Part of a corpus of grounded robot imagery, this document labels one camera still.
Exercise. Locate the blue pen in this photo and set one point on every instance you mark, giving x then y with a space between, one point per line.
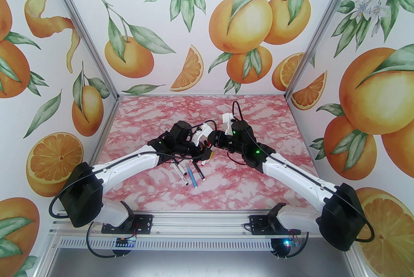
193 178

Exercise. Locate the white whiteboard marker black end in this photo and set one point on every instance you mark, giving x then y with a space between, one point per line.
183 176

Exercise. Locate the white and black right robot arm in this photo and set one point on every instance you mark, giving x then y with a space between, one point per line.
291 173

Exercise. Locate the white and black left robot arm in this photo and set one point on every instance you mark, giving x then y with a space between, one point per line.
129 163

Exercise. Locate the black pen with white end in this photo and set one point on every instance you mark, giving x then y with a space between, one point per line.
200 172

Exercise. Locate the small circuit board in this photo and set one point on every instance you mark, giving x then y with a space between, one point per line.
126 242
290 242

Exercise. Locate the aluminium frame bar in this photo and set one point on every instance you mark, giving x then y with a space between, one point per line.
104 130
200 95
300 130

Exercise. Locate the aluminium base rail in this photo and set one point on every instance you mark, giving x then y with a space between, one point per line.
194 225

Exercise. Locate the aluminium frame post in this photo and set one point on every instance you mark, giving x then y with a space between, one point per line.
82 26
323 26

